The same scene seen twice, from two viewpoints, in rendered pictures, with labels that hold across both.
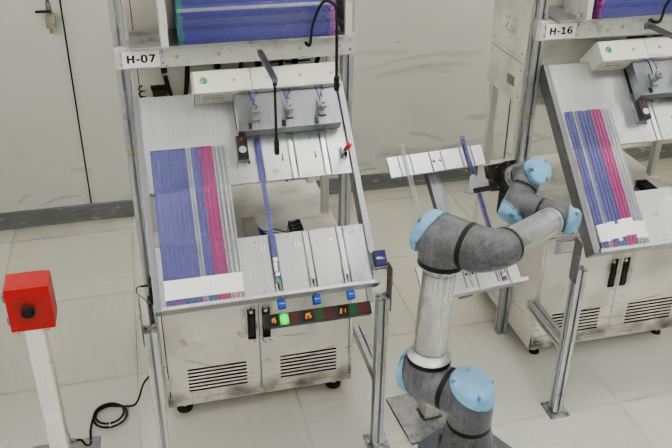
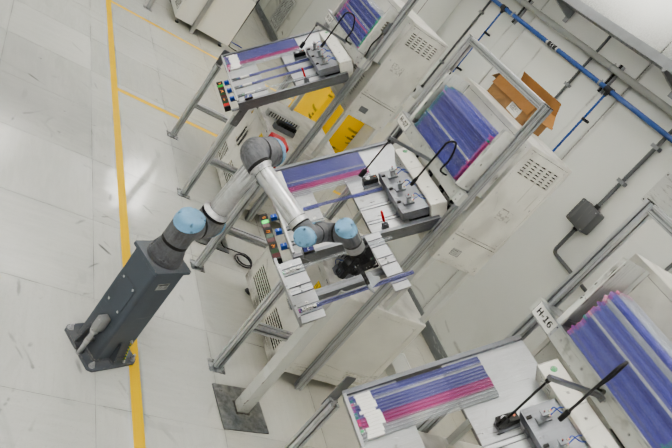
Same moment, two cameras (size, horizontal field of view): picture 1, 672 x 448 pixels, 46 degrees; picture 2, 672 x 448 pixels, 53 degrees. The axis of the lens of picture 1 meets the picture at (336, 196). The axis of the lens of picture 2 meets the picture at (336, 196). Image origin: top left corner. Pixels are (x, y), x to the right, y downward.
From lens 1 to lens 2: 2.90 m
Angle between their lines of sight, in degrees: 62
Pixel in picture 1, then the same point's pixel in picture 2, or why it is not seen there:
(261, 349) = not seen: hidden behind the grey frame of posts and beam
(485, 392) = (183, 215)
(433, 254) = not seen: hidden behind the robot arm
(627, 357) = not seen: outside the picture
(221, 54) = (421, 147)
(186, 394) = (251, 277)
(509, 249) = (250, 152)
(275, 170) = (362, 200)
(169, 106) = (390, 154)
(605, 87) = (523, 391)
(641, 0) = (604, 356)
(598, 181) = (414, 389)
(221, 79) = (409, 157)
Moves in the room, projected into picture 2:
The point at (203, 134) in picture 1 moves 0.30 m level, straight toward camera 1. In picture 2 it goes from (376, 169) to (331, 144)
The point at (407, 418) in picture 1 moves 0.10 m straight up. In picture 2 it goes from (235, 392) to (247, 378)
